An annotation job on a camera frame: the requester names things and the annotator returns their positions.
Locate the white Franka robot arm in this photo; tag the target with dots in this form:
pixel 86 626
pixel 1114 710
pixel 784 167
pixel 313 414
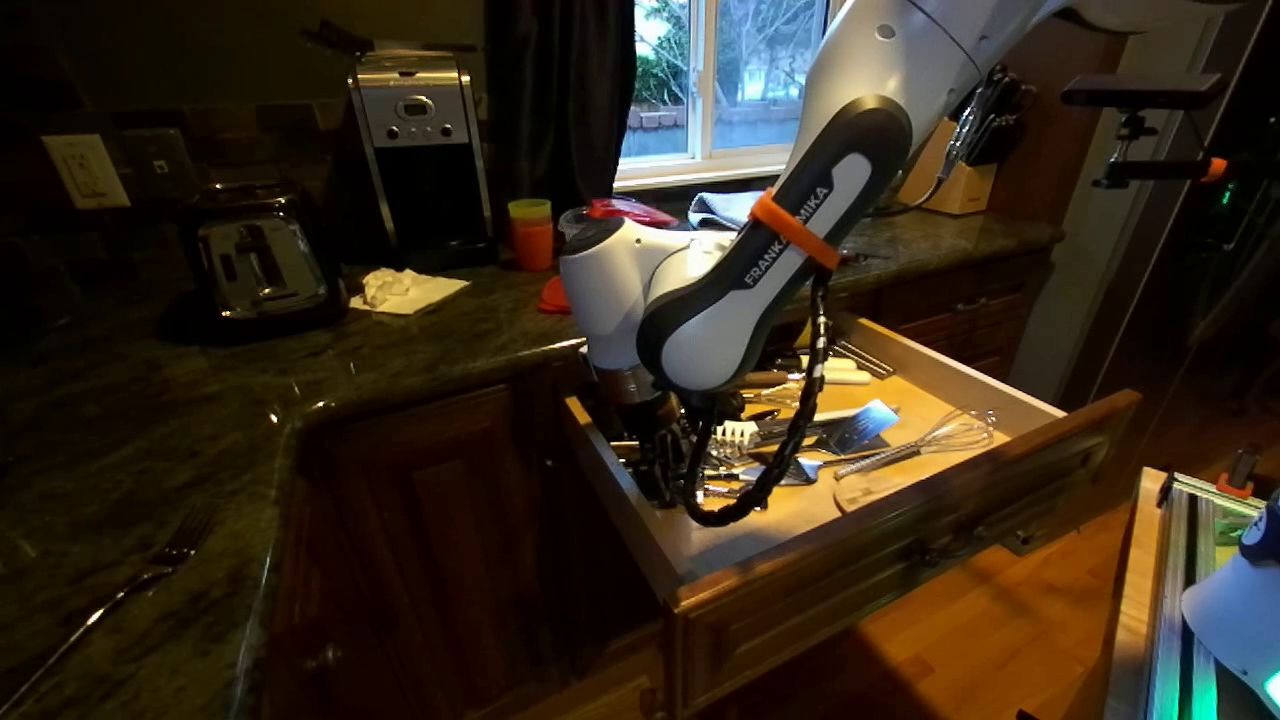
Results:
pixel 852 81

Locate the dark wood counter cabinet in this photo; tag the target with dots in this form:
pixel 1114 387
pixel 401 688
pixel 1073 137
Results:
pixel 425 560

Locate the silver black coffee maker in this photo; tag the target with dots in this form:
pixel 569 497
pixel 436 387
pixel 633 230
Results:
pixel 422 160

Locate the open wooden kitchen drawer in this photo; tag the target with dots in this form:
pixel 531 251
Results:
pixel 864 560

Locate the dark curtain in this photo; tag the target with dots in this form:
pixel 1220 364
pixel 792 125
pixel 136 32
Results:
pixel 560 95

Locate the wooden knife block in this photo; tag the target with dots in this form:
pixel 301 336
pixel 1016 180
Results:
pixel 940 180

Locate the blue cloth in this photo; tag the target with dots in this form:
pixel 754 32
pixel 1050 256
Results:
pixel 721 208

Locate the white paper napkin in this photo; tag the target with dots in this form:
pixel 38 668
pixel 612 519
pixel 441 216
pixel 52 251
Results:
pixel 404 291

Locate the window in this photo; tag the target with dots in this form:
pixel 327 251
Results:
pixel 721 81

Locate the long metal tongs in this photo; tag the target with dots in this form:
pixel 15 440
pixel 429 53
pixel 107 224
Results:
pixel 93 619

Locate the large metal whisk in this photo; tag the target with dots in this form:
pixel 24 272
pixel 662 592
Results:
pixel 923 445

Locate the dark wood sink cabinets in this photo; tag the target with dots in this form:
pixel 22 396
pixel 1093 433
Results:
pixel 962 304

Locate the orange and green cup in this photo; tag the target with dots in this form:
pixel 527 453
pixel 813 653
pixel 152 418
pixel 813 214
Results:
pixel 531 240

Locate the white wall outlet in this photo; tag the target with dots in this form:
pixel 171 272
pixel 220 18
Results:
pixel 86 169

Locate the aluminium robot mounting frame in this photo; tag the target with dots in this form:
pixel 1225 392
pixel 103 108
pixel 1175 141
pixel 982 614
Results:
pixel 1175 601

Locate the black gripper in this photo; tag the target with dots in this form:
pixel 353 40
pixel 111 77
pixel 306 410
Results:
pixel 662 445

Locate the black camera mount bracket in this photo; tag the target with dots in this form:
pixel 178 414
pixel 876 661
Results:
pixel 1146 95

